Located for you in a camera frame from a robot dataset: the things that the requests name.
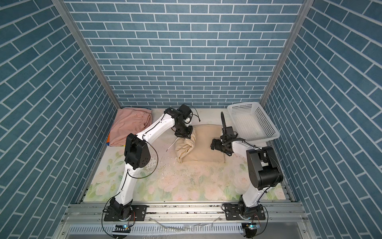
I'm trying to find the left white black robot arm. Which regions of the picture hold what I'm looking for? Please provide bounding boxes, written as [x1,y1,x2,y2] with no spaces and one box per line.
[104,104,193,221]

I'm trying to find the white plastic laundry basket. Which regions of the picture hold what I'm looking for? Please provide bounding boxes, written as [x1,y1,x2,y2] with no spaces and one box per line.
[227,102,280,144]

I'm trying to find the rainbow striped shorts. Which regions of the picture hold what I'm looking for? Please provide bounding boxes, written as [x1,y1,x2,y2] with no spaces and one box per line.
[106,133,110,146]

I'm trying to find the beige shorts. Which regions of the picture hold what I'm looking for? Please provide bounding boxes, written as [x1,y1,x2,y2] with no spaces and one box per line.
[175,124,225,163]

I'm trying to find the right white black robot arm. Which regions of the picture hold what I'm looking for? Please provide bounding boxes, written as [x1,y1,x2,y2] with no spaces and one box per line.
[210,126,283,211]

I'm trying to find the pink shorts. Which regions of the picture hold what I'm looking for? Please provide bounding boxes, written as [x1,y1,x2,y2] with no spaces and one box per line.
[110,108,152,146]

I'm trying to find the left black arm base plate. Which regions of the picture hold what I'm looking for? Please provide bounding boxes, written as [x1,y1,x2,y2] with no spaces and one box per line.
[103,205,148,222]

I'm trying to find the aluminium mounting rail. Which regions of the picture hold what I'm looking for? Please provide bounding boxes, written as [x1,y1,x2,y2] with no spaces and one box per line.
[53,201,314,239]

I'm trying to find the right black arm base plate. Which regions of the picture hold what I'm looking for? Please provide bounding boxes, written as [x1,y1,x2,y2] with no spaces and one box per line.
[221,203,266,221]

